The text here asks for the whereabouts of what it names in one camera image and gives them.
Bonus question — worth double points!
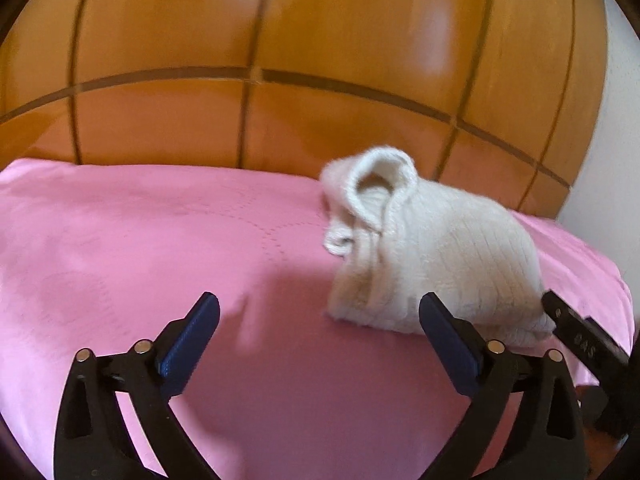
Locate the white knitted sweater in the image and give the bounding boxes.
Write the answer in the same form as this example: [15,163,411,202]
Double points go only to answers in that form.
[320,146,554,348]

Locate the pink bedspread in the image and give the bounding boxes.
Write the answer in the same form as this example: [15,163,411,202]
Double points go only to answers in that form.
[1,158,634,479]

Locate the wooden headboard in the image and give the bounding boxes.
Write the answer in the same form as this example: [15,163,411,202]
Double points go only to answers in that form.
[1,0,608,217]

